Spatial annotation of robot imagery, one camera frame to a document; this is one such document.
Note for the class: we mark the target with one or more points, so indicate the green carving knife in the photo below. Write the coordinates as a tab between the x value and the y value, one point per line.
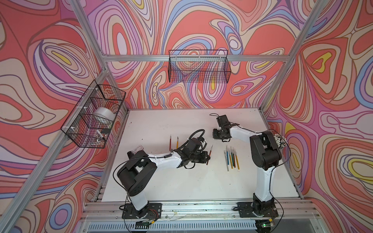
232	157

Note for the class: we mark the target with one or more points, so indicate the blue carving knife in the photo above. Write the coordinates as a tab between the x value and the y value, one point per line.
227	156

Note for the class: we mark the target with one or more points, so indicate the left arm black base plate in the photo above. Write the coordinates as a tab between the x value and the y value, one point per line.
150	211

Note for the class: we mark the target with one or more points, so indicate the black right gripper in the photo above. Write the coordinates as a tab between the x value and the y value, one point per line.
215	136

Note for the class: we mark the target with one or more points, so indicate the aluminium frame corner post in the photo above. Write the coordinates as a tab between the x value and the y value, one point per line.
106	74

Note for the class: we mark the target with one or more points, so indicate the back black wire basket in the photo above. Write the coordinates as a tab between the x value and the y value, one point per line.
199	66

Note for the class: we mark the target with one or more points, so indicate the black wire basket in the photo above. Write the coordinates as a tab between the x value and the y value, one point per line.
199	66
82	127

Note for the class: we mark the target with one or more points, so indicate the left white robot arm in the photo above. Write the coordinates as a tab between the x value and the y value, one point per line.
136	173

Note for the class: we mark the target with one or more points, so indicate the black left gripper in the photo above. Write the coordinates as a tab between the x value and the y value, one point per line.
204	154

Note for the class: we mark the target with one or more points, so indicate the silver tape roll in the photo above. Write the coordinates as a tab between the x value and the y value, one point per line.
104	115

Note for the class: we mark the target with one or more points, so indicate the left black wire basket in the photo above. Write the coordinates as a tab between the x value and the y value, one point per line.
82	127

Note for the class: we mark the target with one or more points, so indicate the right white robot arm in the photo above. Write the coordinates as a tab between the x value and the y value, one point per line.
265	154

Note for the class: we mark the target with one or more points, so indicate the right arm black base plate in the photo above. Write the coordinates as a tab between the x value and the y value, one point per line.
257	209

